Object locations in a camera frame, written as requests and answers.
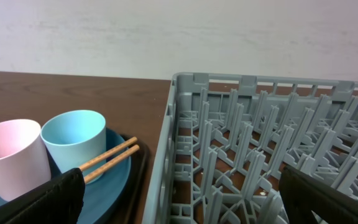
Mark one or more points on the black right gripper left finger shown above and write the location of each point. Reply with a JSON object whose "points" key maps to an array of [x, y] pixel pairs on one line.
{"points": [[59, 200]]}

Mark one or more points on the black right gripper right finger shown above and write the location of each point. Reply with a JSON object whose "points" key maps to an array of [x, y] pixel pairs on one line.
{"points": [[304, 196]]}

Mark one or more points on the pink cup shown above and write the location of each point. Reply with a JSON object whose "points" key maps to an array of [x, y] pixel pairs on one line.
{"points": [[23, 158]]}

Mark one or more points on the grey dishwasher rack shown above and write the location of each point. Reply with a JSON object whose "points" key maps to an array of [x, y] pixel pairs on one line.
{"points": [[225, 140]]}

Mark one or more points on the dark blue plate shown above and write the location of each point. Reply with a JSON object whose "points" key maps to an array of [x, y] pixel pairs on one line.
{"points": [[101, 195]]}

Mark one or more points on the light blue cup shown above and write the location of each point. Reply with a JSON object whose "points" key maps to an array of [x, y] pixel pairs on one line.
{"points": [[75, 137]]}

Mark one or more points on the brown serving tray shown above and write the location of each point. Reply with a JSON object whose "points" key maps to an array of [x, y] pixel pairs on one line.
{"points": [[124, 209]]}

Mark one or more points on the lower wooden chopstick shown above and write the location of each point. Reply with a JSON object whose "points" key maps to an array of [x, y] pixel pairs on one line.
{"points": [[110, 164]]}

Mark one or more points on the wooden chopstick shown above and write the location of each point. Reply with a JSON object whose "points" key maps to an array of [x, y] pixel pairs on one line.
{"points": [[110, 164], [112, 152]]}

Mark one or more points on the upper wooden chopstick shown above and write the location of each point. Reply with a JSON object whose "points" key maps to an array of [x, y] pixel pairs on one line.
{"points": [[112, 152]]}

